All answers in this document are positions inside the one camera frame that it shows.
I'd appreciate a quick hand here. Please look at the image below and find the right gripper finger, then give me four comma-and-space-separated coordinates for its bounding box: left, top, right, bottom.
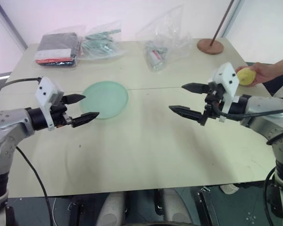
168, 105, 205, 124
181, 82, 212, 95

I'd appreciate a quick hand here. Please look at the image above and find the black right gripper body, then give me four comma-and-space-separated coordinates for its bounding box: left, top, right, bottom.
199, 82, 225, 127

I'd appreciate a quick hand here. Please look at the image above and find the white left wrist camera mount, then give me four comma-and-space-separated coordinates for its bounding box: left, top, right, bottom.
35, 76, 65, 131

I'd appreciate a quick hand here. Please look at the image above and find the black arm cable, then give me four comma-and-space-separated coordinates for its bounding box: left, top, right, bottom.
263, 168, 278, 226
16, 145, 54, 226

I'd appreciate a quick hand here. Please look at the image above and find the clear bag of grey items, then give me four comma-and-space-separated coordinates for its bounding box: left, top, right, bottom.
135, 5, 194, 73

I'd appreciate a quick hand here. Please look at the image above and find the brown wooden stand with pole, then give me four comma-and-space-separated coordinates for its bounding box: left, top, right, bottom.
197, 0, 235, 56

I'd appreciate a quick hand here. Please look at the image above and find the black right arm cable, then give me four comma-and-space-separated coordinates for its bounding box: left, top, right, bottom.
263, 168, 278, 226

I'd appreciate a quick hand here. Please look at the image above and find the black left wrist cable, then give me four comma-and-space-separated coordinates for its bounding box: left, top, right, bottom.
4, 77, 42, 87

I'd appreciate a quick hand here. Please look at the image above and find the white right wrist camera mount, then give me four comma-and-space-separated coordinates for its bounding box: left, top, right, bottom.
207, 62, 241, 123

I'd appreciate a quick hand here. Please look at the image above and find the person's bare hand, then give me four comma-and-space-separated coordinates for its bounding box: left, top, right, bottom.
235, 62, 282, 84

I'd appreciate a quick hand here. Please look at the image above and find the round green plate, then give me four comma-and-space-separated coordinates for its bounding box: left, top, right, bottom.
79, 81, 130, 121

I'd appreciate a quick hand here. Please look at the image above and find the clear bag of green items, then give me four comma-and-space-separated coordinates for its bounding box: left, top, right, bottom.
79, 21, 128, 61

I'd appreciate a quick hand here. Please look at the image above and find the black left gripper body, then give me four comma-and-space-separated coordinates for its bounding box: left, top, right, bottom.
50, 103, 73, 128

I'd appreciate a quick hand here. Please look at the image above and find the white crumpled object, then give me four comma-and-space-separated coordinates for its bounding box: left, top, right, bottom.
220, 183, 240, 195

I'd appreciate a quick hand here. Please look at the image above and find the grey rounded shape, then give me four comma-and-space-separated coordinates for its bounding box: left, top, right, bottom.
163, 187, 195, 226
96, 191, 126, 226

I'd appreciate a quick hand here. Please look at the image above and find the yellow fruit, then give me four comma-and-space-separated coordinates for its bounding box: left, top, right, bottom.
236, 67, 258, 87

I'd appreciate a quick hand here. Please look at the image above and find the black metal bracket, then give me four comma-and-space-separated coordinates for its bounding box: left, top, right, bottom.
195, 186, 218, 226
67, 201, 86, 226

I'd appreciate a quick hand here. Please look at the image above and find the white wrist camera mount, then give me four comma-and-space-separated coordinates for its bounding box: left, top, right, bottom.
35, 76, 65, 131
207, 62, 241, 123

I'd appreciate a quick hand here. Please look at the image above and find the bagged black folded cloth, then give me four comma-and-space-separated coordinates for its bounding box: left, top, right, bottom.
34, 32, 82, 69

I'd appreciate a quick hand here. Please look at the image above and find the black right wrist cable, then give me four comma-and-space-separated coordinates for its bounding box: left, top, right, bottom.
213, 105, 283, 145

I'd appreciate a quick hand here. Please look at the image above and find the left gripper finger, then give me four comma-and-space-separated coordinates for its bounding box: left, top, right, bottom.
62, 93, 87, 105
71, 112, 100, 129

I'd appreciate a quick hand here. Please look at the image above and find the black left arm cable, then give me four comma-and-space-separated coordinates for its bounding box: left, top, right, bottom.
16, 145, 54, 226

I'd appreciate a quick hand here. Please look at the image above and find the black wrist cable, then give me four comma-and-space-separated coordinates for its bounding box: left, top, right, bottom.
213, 105, 283, 145
4, 77, 42, 87

